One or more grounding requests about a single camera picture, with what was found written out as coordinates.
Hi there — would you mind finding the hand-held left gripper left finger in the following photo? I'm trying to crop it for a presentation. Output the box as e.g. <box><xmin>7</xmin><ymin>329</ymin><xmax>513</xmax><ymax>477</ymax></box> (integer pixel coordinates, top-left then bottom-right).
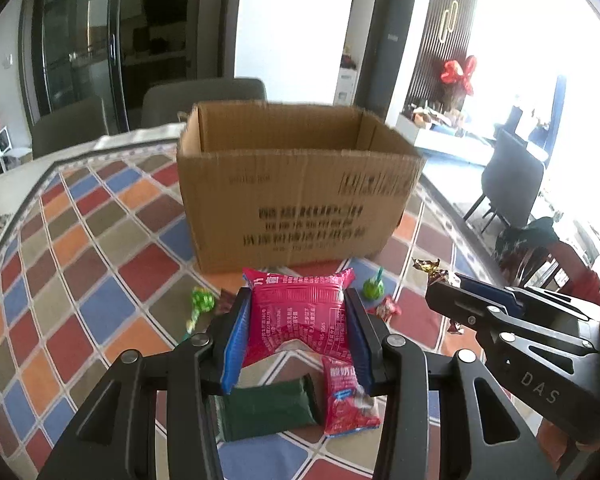
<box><xmin>37</xmin><ymin>287</ymin><xmax>253</xmax><ymax>480</ymax></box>

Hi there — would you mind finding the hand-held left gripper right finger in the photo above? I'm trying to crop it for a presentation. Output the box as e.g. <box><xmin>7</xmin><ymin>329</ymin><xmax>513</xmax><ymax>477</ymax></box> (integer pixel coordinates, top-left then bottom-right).
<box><xmin>344</xmin><ymin>287</ymin><xmax>551</xmax><ymax>480</ymax></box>

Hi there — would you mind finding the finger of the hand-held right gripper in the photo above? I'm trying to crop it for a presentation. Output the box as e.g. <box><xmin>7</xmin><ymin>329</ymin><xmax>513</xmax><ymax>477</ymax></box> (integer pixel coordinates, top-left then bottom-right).
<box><xmin>425</xmin><ymin>282</ymin><xmax>600</xmax><ymax>356</ymax></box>
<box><xmin>452</xmin><ymin>272</ymin><xmax>600</xmax><ymax>321</ymax></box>

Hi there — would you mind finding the gold candy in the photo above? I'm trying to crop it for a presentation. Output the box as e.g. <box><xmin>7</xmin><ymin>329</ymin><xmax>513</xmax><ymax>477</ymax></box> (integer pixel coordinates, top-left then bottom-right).
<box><xmin>412</xmin><ymin>256</ymin><xmax>453</xmax><ymax>286</ymax></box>

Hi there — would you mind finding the red candy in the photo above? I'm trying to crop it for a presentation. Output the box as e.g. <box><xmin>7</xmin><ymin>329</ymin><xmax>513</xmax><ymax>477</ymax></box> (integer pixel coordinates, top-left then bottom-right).
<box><xmin>375</xmin><ymin>296</ymin><xmax>403</xmax><ymax>320</ymax></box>

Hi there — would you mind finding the small red snack packet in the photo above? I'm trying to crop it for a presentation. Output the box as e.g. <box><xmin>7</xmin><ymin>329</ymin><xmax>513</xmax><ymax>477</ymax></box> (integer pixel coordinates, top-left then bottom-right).
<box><xmin>321</xmin><ymin>355</ymin><xmax>382</xmax><ymax>437</ymax></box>

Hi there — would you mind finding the green lollipop teal stick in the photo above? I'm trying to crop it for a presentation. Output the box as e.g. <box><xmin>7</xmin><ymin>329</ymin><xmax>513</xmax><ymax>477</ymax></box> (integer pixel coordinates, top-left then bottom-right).
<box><xmin>362</xmin><ymin>267</ymin><xmax>386</xmax><ymax>301</ymax></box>

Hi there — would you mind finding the dark green snack packet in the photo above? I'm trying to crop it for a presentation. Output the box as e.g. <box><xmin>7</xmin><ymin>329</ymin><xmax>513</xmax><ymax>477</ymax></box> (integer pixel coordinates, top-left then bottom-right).
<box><xmin>219</xmin><ymin>377</ymin><xmax>323</xmax><ymax>442</ymax></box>

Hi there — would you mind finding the pink snack packet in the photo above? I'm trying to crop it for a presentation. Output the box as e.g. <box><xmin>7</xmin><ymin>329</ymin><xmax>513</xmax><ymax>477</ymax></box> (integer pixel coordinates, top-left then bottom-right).
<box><xmin>242</xmin><ymin>267</ymin><xmax>356</xmax><ymax>368</ymax></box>

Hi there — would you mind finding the cardboard box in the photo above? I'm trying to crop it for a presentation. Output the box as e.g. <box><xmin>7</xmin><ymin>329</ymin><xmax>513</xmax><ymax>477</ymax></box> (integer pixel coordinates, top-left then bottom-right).
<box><xmin>176</xmin><ymin>100</ymin><xmax>427</xmax><ymax>275</ymax></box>

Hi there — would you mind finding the green cloth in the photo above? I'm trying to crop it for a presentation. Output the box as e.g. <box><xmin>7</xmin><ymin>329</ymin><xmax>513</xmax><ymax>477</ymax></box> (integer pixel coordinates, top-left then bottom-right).
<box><xmin>495</xmin><ymin>217</ymin><xmax>556</xmax><ymax>271</ymax></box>

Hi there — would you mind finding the reddish wooden chair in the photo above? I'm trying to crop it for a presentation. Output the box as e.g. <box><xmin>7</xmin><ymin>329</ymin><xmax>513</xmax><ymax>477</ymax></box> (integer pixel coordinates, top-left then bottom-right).
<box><xmin>495</xmin><ymin>217</ymin><xmax>600</xmax><ymax>306</ymax></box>

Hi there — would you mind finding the dark grey chair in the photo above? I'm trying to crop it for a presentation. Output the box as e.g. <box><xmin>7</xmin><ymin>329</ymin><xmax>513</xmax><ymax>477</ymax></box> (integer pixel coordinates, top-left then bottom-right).
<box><xmin>462</xmin><ymin>130</ymin><xmax>546</xmax><ymax>233</ymax></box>

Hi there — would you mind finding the colourful checkered tablecloth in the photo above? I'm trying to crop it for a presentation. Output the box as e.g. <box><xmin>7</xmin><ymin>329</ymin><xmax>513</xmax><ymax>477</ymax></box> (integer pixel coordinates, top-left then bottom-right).
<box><xmin>0</xmin><ymin>122</ymin><xmax>511</xmax><ymax>480</ymax></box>

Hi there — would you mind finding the red bow decoration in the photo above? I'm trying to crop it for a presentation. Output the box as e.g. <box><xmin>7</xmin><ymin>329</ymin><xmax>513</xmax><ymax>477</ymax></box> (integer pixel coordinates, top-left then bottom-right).
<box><xmin>440</xmin><ymin>55</ymin><xmax>478</xmax><ymax>97</ymax></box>

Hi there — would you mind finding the dark interior door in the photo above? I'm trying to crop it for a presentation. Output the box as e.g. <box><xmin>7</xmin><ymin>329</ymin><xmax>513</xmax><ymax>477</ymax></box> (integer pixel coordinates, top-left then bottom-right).
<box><xmin>367</xmin><ymin>0</ymin><xmax>433</xmax><ymax>123</ymax></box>

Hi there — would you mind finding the grey dining chair back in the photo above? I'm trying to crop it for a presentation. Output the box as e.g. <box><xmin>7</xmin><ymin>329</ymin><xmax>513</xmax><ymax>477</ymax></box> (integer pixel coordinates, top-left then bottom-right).
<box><xmin>141</xmin><ymin>77</ymin><xmax>268</xmax><ymax>130</ymax></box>

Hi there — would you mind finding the grey dining chair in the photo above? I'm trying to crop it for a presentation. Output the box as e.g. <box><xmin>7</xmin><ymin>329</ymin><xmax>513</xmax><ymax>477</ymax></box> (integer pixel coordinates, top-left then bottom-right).
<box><xmin>141</xmin><ymin>77</ymin><xmax>268</xmax><ymax>130</ymax></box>
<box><xmin>30</xmin><ymin>96</ymin><xmax>110</xmax><ymax>159</ymax></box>

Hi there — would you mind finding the black screen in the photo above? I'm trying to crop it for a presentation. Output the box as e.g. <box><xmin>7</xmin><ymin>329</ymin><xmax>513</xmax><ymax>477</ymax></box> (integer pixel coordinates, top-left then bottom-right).
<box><xmin>142</xmin><ymin>0</ymin><xmax>191</xmax><ymax>26</ymax></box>

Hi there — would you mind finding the black framed glass door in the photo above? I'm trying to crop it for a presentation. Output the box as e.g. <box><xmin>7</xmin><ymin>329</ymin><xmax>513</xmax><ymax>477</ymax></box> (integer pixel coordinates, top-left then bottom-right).
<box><xmin>32</xmin><ymin>0</ymin><xmax>131</xmax><ymax>133</ymax></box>

